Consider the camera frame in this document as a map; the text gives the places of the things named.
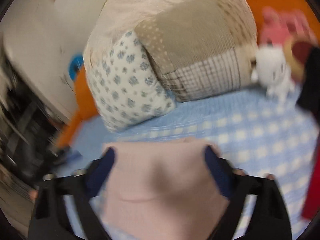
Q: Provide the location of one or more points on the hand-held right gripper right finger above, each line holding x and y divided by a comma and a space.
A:
217, 172

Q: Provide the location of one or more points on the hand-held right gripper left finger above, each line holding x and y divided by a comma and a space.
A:
100, 172

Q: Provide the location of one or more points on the pink hooded jacket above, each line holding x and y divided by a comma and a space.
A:
162, 192

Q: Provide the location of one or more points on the blue checked bed sheet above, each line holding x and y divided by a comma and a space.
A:
250, 130

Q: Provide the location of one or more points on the white floral pillow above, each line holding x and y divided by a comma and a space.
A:
125, 90

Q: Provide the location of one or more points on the red garment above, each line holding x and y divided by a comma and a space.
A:
312, 192

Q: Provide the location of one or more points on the white plush toy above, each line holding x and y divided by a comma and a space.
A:
272, 67

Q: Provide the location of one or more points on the black garment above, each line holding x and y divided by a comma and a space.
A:
311, 85

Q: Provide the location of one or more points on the beige patchwork pillow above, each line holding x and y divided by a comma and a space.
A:
190, 42

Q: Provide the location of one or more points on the pink plush bear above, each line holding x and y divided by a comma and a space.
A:
282, 27

